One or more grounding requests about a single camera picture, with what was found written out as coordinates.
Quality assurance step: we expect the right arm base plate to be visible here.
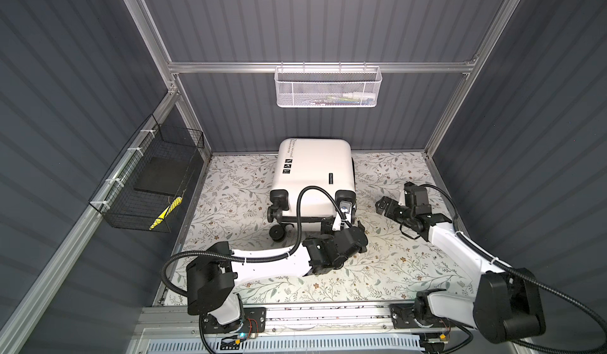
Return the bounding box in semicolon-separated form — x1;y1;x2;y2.
389;303;451;330

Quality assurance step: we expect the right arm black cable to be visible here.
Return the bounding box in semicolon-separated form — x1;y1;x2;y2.
419;182;607;354

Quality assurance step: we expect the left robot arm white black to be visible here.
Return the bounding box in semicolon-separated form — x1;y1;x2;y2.
186;224;368;326

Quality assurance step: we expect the yellow black striped item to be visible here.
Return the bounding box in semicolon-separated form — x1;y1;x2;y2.
149;197;183;231

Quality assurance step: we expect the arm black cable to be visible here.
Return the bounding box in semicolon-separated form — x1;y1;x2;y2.
160;185;349;354
419;182;607;354

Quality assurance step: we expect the black wire basket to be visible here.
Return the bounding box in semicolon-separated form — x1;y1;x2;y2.
89;119;205;233

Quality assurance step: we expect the black pad in basket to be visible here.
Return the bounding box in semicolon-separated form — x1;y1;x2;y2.
134;156;188;196

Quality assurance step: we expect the white ventilation grille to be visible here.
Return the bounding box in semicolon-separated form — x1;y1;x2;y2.
141;337;423;354

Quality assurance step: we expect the white wire basket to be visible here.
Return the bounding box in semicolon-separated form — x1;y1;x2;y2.
273;67;383;108

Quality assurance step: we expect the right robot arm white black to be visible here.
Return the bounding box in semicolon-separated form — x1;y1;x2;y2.
376;182;546;344

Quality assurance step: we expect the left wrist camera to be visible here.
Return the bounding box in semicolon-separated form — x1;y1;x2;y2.
332;200;355;232

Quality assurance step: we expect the floral table mat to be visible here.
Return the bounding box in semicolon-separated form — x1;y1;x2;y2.
184;153;474;304

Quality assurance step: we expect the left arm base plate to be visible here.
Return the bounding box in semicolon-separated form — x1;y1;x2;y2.
200;307;267;334

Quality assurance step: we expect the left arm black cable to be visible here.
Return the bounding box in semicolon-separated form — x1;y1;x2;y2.
160;185;349;354

